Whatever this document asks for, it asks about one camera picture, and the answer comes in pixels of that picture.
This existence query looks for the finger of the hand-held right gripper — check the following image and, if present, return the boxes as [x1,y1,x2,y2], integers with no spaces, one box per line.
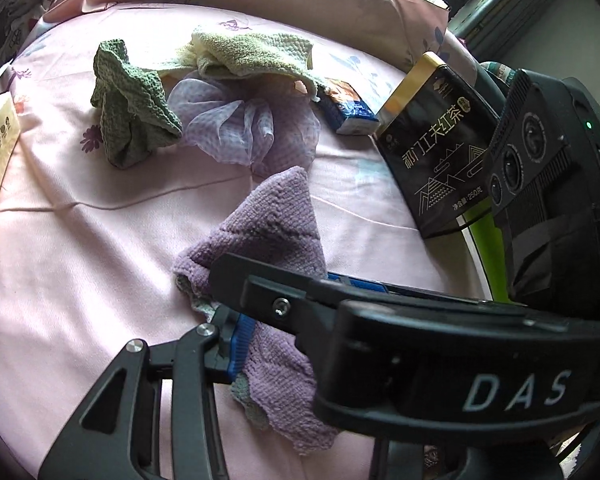
[327,272,511,306]
[207,252,351,337]

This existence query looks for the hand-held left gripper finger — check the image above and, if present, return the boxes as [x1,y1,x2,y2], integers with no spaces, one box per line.
[37,305,256,480]

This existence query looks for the purple towel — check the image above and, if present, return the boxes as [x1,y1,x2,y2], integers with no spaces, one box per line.
[172,165,341,457]

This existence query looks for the blue and orange tissue pack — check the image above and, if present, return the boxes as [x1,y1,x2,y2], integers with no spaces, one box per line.
[316,80,381,136]

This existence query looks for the green cardboard box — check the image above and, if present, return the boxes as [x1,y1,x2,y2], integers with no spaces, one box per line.
[455,212,511,303]

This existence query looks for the black and gold tin box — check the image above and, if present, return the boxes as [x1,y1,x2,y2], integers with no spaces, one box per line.
[375,51,503,240]

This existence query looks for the light purple mesh pouf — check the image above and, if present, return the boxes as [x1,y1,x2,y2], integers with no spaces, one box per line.
[169,71,322,177]

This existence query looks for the pink printed bed sheet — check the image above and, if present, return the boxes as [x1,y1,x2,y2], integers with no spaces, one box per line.
[0,2,491,480]

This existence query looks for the green knit cloth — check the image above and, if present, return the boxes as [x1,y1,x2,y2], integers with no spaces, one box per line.
[90,39,183,170]

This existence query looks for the cream waffle towel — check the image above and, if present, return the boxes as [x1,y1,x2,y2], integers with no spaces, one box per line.
[190,30,331,93]

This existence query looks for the pale yellow cloth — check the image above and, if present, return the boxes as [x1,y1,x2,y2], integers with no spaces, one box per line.
[155,42,206,73]

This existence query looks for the striped cushion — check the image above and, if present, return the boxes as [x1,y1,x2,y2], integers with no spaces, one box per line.
[480,60,518,86]

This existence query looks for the pink leaf-print pillow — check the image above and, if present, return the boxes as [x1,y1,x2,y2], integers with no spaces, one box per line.
[97,0,451,73]

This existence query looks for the grey curtain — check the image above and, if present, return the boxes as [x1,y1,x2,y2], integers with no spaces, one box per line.
[450,0,596,61]

